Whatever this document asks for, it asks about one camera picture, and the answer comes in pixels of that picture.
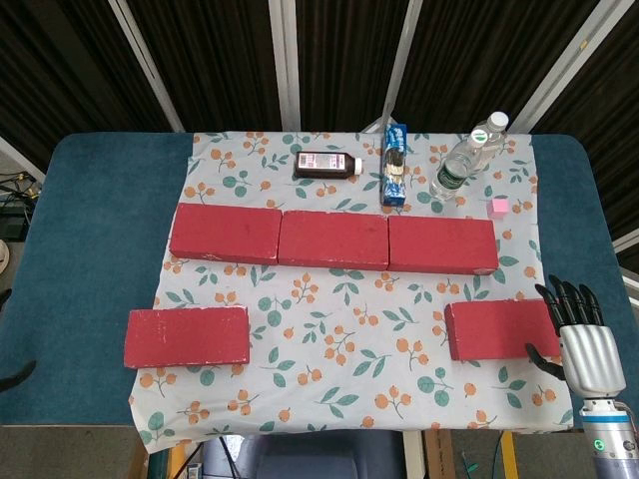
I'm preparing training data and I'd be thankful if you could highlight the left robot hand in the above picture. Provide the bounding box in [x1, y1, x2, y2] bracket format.
[0, 359, 37, 393]

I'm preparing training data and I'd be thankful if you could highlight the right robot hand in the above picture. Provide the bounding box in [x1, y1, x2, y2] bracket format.
[524, 273, 628, 395]

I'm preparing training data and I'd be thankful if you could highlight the red brick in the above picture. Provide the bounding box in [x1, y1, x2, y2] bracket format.
[386, 214, 500, 275]
[277, 209, 390, 270]
[124, 305, 251, 369]
[168, 202, 284, 265]
[443, 297, 563, 361]

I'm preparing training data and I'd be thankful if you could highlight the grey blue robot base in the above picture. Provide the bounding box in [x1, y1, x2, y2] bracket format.
[202, 431, 405, 479]

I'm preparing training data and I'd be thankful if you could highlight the teal table cover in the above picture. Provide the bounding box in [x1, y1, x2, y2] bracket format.
[0, 132, 639, 430]

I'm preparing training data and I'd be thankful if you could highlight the green label water bottle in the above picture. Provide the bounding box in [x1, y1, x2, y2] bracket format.
[429, 127, 493, 202]

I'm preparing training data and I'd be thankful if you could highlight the white label water bottle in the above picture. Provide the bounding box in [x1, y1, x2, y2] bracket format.
[463, 112, 510, 181]

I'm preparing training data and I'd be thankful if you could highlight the blue cookie package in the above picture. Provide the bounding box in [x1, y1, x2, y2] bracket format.
[381, 122, 411, 207]

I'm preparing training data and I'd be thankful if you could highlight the floral print tablecloth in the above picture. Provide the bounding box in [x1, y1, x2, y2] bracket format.
[128, 130, 575, 455]

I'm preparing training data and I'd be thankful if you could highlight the brown medicine bottle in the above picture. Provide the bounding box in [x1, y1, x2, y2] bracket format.
[293, 151, 364, 180]

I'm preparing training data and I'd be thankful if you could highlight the dark brown pleated curtain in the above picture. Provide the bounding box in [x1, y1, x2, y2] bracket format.
[0, 0, 639, 240]

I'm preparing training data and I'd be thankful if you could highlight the white metal frame post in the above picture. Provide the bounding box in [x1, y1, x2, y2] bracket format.
[511, 0, 631, 135]
[268, 0, 302, 134]
[359, 0, 425, 135]
[107, 0, 187, 134]

